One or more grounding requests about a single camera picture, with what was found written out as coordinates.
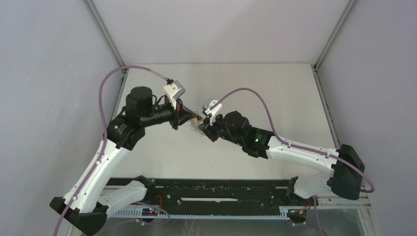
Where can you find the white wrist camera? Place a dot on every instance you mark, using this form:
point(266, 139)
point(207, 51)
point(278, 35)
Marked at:
point(173, 91)
point(211, 109)

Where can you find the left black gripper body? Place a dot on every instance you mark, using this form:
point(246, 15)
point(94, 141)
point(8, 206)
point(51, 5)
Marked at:
point(176, 115)

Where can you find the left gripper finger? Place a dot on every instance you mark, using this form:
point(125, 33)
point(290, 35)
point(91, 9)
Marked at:
point(186, 113)
point(181, 120)

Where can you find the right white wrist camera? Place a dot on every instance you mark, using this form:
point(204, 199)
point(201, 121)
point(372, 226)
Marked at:
point(211, 109)

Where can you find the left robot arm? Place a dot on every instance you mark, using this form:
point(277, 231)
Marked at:
point(83, 206)

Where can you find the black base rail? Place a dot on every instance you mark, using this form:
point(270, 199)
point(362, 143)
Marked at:
point(223, 197)

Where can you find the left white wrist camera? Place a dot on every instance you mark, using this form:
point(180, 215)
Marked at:
point(173, 91)

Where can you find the key with yellow tag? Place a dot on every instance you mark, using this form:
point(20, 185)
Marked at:
point(195, 122)

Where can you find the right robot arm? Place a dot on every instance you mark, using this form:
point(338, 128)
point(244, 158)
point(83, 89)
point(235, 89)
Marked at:
point(338, 170)

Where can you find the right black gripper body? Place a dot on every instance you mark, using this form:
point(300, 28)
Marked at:
point(218, 130)

